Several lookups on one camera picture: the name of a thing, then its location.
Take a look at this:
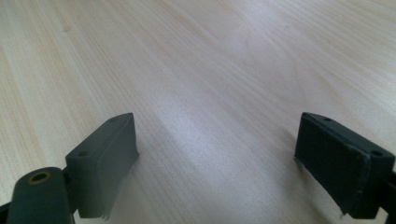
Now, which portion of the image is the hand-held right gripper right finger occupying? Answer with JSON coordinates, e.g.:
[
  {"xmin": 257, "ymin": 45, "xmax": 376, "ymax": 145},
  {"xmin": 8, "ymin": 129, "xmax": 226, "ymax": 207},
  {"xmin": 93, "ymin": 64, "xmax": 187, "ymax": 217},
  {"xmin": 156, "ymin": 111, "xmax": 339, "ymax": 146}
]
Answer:
[{"xmin": 293, "ymin": 112, "xmax": 396, "ymax": 220}]

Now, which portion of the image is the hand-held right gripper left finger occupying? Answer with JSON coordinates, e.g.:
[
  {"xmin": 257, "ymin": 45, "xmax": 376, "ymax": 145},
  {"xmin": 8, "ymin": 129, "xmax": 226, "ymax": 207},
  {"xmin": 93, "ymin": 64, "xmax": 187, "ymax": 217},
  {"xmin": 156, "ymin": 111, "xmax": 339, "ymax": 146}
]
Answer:
[{"xmin": 64, "ymin": 112, "xmax": 140, "ymax": 220}]

